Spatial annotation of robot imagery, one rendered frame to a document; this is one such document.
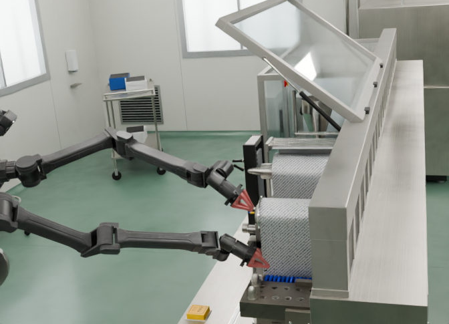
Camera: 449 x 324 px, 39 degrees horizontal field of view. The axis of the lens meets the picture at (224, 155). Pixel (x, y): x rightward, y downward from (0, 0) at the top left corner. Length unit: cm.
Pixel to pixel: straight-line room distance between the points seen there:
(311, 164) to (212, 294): 65
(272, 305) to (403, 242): 69
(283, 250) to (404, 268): 86
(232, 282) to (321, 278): 126
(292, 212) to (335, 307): 90
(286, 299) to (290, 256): 18
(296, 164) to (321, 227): 113
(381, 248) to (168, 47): 682
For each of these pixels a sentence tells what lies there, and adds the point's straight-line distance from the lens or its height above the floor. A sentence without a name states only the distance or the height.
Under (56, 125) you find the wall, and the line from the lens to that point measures 783.
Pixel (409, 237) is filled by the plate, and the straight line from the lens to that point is 175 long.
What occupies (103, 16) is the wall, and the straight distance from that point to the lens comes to 861.
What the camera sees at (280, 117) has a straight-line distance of 329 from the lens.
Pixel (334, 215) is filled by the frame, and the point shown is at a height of 163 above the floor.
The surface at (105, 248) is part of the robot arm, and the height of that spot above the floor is 126.
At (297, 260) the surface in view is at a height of 110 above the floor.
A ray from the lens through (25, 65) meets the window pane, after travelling 743.
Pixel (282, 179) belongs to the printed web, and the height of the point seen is 133.
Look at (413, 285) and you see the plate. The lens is 152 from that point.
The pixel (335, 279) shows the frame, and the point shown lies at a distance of 145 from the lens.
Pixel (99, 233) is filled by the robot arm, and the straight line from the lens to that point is 229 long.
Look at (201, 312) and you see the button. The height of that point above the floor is 92.
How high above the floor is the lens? 217
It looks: 17 degrees down
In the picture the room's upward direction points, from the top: 5 degrees counter-clockwise
